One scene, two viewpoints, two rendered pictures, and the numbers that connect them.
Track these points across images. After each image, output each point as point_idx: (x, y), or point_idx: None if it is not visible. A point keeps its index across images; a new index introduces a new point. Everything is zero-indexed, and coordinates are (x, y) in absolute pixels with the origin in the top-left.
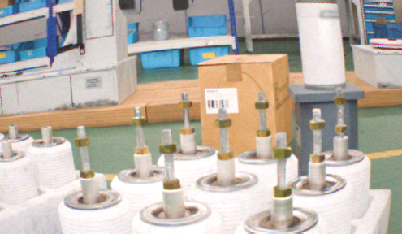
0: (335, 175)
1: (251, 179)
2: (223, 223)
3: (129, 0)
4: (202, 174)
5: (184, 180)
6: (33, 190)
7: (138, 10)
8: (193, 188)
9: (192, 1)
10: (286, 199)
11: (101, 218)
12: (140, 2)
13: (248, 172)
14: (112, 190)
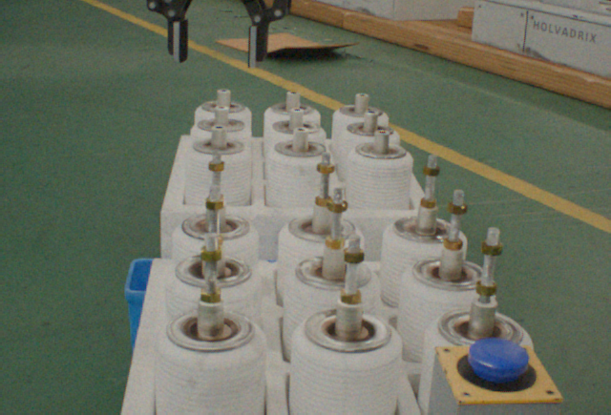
0: (386, 336)
1: (344, 284)
2: (287, 314)
3: (169, 45)
4: (403, 259)
5: (386, 258)
6: (309, 199)
7: (176, 58)
8: None
9: (262, 58)
10: (200, 304)
11: (187, 246)
12: (179, 50)
13: (367, 277)
14: (246, 227)
